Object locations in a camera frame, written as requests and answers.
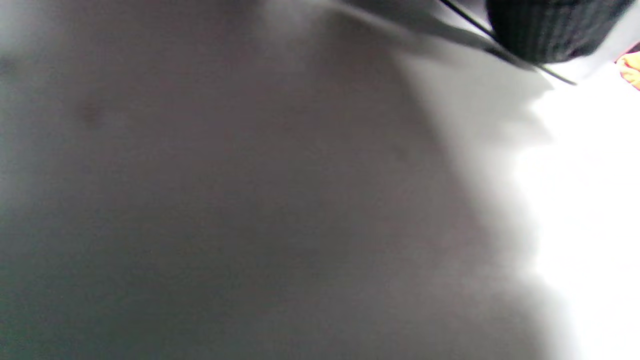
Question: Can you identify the person's left hand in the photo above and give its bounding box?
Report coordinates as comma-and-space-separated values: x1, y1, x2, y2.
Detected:
486, 0, 637, 65

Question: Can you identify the red cloth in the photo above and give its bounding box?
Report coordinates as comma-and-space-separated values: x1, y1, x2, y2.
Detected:
614, 49, 640, 92

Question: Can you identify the black cable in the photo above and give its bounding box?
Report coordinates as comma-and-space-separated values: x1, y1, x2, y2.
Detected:
439, 0, 578, 86

